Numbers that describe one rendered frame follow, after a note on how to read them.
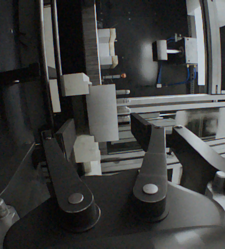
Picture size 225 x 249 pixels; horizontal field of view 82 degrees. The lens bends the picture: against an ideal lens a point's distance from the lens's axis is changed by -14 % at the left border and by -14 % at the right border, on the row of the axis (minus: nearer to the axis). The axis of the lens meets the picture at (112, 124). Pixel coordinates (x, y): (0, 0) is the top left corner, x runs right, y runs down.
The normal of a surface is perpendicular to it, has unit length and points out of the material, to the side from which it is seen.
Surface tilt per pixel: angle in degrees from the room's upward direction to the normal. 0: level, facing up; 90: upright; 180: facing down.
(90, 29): 90
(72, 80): 90
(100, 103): 90
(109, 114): 90
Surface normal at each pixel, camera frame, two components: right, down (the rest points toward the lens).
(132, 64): 0.09, 0.26
